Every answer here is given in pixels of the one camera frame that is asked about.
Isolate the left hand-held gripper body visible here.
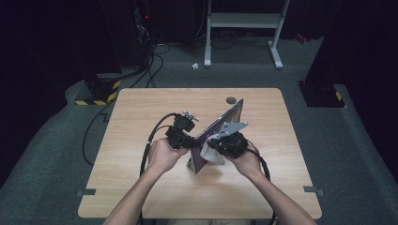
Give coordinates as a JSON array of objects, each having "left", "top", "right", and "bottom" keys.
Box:
[{"left": 164, "top": 110, "right": 201, "bottom": 150}]

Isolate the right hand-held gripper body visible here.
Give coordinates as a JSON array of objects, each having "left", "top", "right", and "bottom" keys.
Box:
[{"left": 218, "top": 121, "right": 250, "bottom": 159}]

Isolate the person's right hand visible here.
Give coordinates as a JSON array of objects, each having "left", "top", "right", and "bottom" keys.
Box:
[{"left": 223, "top": 147, "right": 267, "bottom": 183}]

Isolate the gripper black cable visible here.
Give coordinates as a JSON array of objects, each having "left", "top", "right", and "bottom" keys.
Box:
[
  {"left": 246, "top": 140, "right": 279, "bottom": 225},
  {"left": 138, "top": 112, "right": 180, "bottom": 225}
]

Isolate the person's left hand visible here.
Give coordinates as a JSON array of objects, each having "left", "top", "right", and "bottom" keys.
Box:
[{"left": 145, "top": 138, "right": 191, "bottom": 176}]

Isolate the dark equipment rack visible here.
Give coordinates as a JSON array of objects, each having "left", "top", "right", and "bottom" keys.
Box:
[{"left": 132, "top": 0, "right": 156, "bottom": 70}]

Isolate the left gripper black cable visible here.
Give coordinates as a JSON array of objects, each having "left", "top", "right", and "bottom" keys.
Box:
[{"left": 138, "top": 112, "right": 180, "bottom": 225}]

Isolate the white metal stand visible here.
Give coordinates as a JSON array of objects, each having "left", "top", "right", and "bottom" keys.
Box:
[{"left": 204, "top": 0, "right": 291, "bottom": 70}]

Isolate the science fiction magazine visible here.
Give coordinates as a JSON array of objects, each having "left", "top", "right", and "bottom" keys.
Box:
[{"left": 187, "top": 97, "right": 245, "bottom": 175}]

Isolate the black floor cable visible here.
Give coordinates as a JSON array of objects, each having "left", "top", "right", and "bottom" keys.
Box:
[{"left": 82, "top": 43, "right": 166, "bottom": 167}]

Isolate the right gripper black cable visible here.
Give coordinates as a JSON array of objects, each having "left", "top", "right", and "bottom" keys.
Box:
[{"left": 246, "top": 140, "right": 279, "bottom": 225}]

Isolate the white textured cleaning cloth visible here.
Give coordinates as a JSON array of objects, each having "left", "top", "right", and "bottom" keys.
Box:
[{"left": 199, "top": 133, "right": 227, "bottom": 166}]

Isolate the grey tape mark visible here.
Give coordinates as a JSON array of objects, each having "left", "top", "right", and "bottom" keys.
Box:
[
  {"left": 76, "top": 187, "right": 98, "bottom": 198},
  {"left": 302, "top": 185, "right": 325, "bottom": 197}
]

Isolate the black yellow striped stand base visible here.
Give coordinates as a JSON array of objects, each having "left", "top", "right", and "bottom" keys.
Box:
[{"left": 74, "top": 73, "right": 122, "bottom": 107}]

